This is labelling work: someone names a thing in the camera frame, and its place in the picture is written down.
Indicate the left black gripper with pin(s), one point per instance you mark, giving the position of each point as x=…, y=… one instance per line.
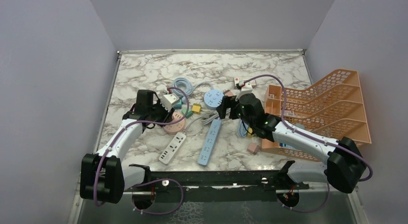
x=167, y=115

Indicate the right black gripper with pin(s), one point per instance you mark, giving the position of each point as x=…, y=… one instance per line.
x=228, y=101

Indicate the teal charger plug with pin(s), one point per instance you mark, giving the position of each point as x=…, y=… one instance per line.
x=178, y=105

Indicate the yellow charger plug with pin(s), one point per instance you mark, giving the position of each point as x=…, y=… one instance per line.
x=196, y=108

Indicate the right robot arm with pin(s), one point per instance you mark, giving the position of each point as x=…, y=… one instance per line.
x=344, y=164

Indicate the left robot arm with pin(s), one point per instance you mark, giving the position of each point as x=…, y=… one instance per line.
x=102, y=178

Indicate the green charger plug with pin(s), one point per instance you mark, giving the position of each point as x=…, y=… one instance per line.
x=187, y=114

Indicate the yellow charger near rack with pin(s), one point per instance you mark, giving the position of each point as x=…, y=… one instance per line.
x=250, y=132

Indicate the pink charger by blue strip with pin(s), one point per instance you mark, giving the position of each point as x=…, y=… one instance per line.
x=228, y=93

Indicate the white red small box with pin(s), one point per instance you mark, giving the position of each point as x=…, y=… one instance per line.
x=238, y=80

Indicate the pink round power strip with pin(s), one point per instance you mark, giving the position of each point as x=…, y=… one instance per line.
x=177, y=127

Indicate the blue round power strip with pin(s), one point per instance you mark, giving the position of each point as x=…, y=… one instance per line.
x=213, y=98

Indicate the pink charger front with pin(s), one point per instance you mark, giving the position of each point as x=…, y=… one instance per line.
x=253, y=148

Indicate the white power strip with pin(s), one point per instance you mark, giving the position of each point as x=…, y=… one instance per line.
x=175, y=144

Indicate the blue long power strip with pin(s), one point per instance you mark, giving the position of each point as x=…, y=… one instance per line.
x=209, y=142

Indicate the orange plastic file rack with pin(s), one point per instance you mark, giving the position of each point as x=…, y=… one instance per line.
x=332, y=107

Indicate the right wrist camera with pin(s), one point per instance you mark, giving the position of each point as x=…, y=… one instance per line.
x=245, y=88

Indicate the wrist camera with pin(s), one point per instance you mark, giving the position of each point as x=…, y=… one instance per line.
x=245, y=88
x=167, y=101

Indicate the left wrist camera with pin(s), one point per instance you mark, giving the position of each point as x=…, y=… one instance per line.
x=167, y=101

